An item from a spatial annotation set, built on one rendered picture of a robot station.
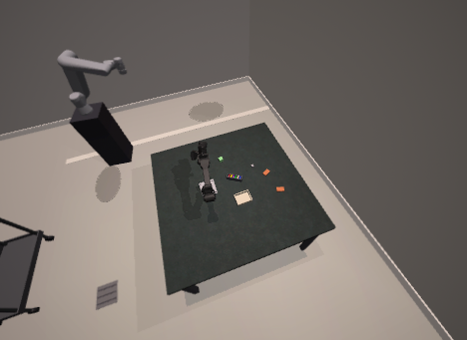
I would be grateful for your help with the beige rectangular tray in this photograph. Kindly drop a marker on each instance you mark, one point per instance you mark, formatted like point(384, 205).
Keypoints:
point(242, 197)

